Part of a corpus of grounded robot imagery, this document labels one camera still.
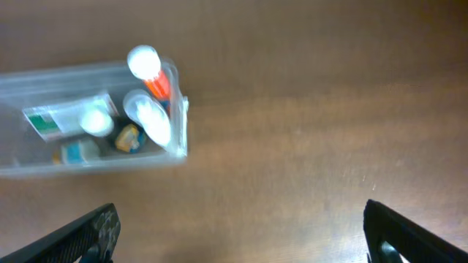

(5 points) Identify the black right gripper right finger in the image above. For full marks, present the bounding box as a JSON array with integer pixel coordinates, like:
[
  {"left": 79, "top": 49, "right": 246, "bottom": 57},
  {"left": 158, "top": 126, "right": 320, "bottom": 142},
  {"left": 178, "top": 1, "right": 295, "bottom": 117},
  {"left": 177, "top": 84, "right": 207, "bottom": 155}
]
[{"left": 363, "top": 199, "right": 467, "bottom": 263}]

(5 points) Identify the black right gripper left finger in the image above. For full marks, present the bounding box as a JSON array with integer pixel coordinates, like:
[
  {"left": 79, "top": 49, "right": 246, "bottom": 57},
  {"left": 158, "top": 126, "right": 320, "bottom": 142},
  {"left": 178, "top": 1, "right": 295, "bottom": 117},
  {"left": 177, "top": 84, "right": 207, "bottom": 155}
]
[{"left": 1, "top": 203, "right": 121, "bottom": 263}]

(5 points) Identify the dark bottle white cap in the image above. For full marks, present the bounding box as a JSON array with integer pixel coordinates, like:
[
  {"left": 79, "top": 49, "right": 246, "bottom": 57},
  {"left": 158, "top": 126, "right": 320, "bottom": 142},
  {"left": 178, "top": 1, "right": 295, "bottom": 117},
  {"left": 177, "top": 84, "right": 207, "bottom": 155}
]
[{"left": 78, "top": 107, "right": 149, "bottom": 154}]

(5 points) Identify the clear plastic container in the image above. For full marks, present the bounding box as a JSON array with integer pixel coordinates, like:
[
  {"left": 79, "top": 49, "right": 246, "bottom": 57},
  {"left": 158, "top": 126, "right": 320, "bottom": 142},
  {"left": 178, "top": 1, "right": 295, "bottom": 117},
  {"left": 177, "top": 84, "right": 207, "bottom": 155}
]
[{"left": 1, "top": 58, "right": 188, "bottom": 178}]

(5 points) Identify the white medicine box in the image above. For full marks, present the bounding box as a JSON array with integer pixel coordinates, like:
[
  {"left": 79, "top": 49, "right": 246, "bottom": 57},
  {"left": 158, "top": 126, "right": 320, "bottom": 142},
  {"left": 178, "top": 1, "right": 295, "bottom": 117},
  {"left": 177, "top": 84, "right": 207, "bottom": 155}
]
[{"left": 23, "top": 94, "right": 118, "bottom": 141}]

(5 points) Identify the white squeeze bottle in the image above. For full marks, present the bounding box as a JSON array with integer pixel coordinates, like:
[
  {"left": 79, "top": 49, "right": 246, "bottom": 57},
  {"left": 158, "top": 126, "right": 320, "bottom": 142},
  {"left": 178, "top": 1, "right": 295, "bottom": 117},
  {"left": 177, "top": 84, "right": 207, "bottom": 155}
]
[{"left": 123, "top": 89, "right": 172, "bottom": 148}]

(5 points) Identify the orange tube white cap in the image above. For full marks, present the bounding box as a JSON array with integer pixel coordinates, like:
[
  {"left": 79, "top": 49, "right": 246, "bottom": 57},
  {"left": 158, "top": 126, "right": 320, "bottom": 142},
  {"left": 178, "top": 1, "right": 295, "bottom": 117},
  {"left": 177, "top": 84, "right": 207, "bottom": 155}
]
[{"left": 127, "top": 45, "right": 171, "bottom": 104}]

